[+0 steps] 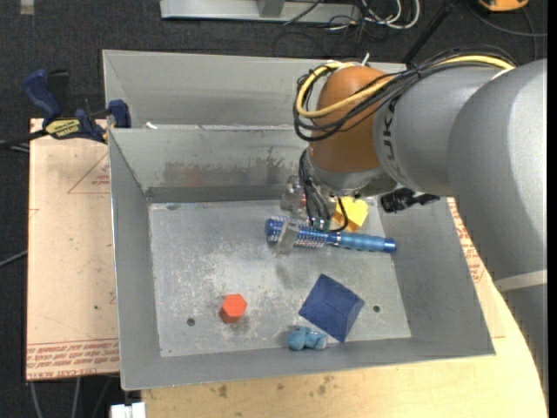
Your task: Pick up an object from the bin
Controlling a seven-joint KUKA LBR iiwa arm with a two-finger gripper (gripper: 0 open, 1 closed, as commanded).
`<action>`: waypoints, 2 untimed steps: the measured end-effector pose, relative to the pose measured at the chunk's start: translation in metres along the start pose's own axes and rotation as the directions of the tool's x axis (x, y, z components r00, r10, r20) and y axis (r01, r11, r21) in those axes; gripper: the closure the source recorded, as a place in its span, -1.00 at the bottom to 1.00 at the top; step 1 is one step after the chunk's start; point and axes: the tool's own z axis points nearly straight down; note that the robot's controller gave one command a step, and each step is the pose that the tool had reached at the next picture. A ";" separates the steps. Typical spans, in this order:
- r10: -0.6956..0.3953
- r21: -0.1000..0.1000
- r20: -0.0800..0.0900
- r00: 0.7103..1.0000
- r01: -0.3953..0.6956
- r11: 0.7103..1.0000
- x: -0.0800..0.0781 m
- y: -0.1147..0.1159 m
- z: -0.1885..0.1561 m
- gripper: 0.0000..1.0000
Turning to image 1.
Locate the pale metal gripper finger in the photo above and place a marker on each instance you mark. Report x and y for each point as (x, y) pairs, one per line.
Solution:
(288, 238)
(292, 198)

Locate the yellow heart-shaped block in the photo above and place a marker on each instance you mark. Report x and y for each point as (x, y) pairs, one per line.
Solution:
(354, 216)

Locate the blue metal flashlight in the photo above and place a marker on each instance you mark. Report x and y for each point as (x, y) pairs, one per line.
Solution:
(361, 242)

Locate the grey metal bin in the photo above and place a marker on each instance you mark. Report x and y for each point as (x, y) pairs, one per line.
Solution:
(209, 251)

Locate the dark blue cube block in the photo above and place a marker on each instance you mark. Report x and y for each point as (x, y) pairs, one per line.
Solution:
(330, 307)

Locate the orange hexagonal block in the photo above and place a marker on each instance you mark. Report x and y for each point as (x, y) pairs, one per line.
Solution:
(232, 308)

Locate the light blue small toy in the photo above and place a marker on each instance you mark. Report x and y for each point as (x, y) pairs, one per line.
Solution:
(304, 339)

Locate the brown cardboard board, red print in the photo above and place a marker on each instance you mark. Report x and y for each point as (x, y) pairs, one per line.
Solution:
(69, 251)

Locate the black cylinder on white bracket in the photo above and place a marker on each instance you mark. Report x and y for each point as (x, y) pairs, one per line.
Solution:
(397, 200)

